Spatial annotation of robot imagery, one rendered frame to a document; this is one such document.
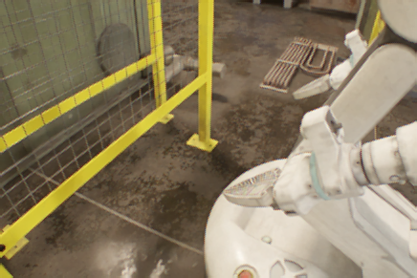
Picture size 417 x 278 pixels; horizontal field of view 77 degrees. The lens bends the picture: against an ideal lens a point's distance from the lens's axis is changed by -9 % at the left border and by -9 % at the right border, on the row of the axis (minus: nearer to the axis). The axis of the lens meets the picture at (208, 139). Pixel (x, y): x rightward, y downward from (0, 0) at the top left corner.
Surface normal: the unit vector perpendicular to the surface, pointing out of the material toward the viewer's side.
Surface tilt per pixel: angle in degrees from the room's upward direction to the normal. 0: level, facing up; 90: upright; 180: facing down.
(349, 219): 78
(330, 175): 67
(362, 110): 90
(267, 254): 0
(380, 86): 90
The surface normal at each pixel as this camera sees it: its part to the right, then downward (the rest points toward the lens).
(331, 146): -0.60, 0.33
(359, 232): -0.32, 0.28
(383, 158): -0.75, -0.18
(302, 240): 0.02, -0.80
